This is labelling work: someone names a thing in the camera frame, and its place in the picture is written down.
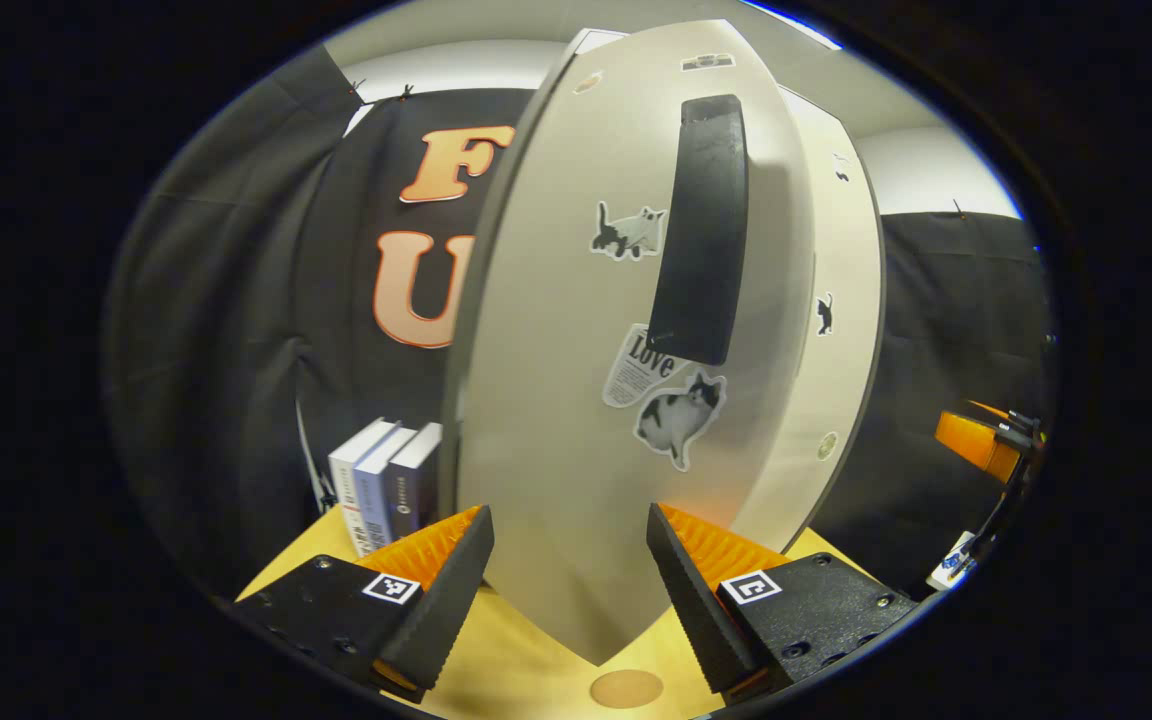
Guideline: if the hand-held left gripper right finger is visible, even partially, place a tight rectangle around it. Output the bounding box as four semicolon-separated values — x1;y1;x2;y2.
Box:
646;503;922;706

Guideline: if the pale blue book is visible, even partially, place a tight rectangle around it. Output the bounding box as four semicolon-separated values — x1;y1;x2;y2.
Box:
354;425;419;556

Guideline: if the dark navy book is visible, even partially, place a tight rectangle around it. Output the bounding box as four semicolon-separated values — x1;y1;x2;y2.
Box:
386;422;445;541

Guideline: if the white book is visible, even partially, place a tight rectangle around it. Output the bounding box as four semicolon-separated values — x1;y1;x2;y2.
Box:
328;418;402;556

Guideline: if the white cabinet door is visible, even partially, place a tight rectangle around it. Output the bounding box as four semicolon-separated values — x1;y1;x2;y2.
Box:
736;85;885;551
439;20;817;668

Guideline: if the round brown table disc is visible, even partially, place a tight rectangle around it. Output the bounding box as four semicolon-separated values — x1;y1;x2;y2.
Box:
590;668;665;709

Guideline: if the small white side table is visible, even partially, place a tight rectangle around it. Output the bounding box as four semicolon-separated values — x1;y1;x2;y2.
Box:
926;530;982;591

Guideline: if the black cabinet door handle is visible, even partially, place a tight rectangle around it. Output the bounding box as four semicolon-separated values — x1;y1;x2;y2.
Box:
646;94;750;367

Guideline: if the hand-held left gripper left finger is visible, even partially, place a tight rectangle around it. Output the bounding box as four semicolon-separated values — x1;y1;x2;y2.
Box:
233;505;495;704

